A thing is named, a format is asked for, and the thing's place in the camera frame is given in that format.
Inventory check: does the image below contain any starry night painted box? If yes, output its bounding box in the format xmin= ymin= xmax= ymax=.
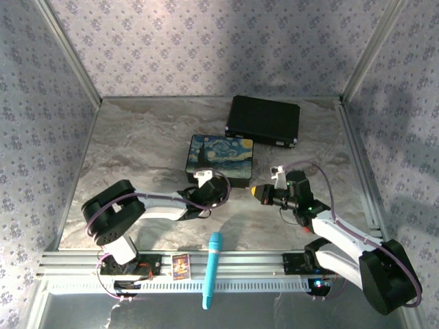
xmin=185 ymin=134 xmax=255 ymax=188

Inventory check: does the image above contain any blue marker pen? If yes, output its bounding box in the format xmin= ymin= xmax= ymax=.
xmin=201 ymin=232 xmax=224 ymax=310

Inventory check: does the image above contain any black hard case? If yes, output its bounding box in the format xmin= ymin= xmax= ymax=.
xmin=224 ymin=95 xmax=301 ymax=149

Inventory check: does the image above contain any small colourful picture card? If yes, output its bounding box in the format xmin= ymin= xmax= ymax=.
xmin=171 ymin=253 xmax=191 ymax=281

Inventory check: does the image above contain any small lit circuit board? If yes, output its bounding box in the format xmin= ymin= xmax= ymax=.
xmin=309 ymin=278 xmax=333 ymax=296

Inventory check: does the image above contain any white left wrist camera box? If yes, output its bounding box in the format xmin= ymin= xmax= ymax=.
xmin=192 ymin=167 xmax=215 ymax=188

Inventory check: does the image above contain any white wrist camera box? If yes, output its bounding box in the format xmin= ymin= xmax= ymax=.
xmin=270 ymin=165 xmax=287 ymax=190
xmin=192 ymin=167 xmax=215 ymax=188

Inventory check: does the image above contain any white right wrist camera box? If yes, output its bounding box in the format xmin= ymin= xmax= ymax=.
xmin=270 ymin=165 xmax=287 ymax=190

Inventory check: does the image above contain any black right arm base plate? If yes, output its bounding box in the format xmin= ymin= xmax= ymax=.
xmin=281 ymin=252 xmax=345 ymax=276

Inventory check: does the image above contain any aluminium rail beam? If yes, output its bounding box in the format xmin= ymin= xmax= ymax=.
xmin=35 ymin=249 xmax=412 ymax=279

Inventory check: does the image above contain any white slotted cable duct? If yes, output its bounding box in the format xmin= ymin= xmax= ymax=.
xmin=43 ymin=277 xmax=331 ymax=295

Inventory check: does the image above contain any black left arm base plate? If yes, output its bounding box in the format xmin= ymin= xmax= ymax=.
xmin=98 ymin=254 xmax=163 ymax=277

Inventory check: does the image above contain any aluminium frame post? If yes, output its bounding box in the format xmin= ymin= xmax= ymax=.
xmin=342 ymin=0 xmax=407 ymax=102
xmin=33 ymin=0 xmax=103 ymax=106

